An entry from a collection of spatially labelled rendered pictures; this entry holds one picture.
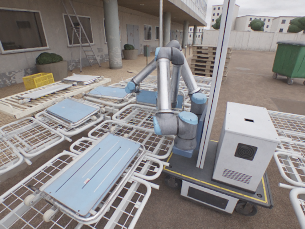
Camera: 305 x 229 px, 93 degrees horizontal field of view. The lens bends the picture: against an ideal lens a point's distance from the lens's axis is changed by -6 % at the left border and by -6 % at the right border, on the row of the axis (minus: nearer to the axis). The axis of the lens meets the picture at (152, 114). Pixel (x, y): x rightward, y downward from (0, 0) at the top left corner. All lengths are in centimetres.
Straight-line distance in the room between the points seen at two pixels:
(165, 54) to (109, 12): 646
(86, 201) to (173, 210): 85
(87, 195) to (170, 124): 71
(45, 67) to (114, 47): 298
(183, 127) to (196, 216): 85
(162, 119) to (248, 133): 59
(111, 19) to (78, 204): 720
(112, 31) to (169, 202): 699
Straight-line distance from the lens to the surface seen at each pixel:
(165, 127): 114
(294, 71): 700
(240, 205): 169
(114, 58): 769
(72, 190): 116
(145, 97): 226
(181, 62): 142
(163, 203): 167
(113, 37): 763
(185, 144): 125
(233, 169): 137
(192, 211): 166
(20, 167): 252
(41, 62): 651
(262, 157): 130
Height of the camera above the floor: 141
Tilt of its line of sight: 27 degrees down
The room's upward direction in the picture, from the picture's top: straight up
